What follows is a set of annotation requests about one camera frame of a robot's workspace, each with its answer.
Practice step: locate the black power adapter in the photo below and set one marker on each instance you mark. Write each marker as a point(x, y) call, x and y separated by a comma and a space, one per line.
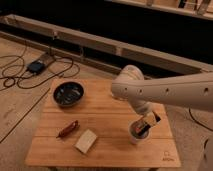
point(35, 67)

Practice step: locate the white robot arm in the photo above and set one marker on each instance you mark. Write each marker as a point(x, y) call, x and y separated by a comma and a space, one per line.
point(191, 91)

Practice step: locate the dark ceramic bowl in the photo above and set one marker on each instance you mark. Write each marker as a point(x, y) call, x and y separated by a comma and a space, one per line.
point(68, 94)

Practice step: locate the brown black eraser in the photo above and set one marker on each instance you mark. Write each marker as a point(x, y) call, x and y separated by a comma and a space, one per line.
point(141, 128)

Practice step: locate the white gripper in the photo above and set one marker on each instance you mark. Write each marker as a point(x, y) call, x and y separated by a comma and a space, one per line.
point(144, 108)

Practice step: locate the wooden floor rail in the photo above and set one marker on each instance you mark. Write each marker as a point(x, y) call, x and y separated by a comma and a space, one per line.
point(129, 51)

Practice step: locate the white sponge block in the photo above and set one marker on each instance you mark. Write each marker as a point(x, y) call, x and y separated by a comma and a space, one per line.
point(86, 141)

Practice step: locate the wooden table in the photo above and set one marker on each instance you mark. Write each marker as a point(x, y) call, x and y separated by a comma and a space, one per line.
point(109, 119)

